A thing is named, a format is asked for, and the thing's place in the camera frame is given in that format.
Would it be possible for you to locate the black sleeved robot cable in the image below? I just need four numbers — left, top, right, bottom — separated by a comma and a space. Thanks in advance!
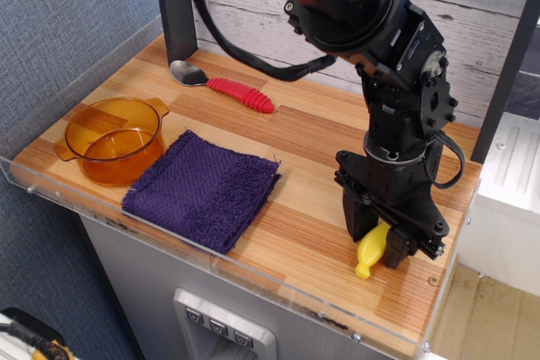
185, 0, 337, 82

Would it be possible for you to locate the black right vertical post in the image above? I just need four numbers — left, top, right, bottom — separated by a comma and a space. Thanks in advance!
471, 0, 539, 164

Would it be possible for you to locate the silver dispenser button panel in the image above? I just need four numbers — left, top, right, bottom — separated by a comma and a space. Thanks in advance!
173, 288, 278, 359

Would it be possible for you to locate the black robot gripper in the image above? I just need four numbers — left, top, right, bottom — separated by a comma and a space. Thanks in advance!
335, 147, 450, 269

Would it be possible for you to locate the grey toy fridge cabinet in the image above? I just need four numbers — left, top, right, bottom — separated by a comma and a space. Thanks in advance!
81, 217, 390, 359

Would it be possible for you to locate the brass screw in table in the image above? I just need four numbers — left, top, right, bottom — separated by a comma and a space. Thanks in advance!
428, 277, 439, 286

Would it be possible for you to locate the purple folded towel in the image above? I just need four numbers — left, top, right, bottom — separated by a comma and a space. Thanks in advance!
121, 131, 280, 255

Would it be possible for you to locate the yellow toy banana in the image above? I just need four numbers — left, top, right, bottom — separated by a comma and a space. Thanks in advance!
355, 222, 391, 279

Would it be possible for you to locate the black vertical post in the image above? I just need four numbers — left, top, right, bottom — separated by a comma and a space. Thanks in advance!
159, 0, 198, 63
471, 0, 539, 164

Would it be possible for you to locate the clear acrylic table guard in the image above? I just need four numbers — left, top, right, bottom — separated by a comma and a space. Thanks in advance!
0, 13, 482, 360

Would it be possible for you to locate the red handled metal spoon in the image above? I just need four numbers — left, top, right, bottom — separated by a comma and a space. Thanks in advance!
170, 60, 275, 113

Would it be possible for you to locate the yellow object bottom left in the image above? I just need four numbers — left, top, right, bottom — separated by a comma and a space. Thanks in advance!
31, 341, 74, 360

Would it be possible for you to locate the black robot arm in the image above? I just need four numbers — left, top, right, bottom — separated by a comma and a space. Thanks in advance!
286, 0, 460, 269

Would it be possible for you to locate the white ribbed side unit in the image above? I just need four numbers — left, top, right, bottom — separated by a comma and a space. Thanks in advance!
457, 113, 539, 296

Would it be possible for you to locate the orange transparent plastic pot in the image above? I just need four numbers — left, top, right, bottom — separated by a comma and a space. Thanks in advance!
54, 98, 170, 186

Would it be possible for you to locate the black left vertical post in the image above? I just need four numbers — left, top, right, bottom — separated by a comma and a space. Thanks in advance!
159, 0, 198, 63

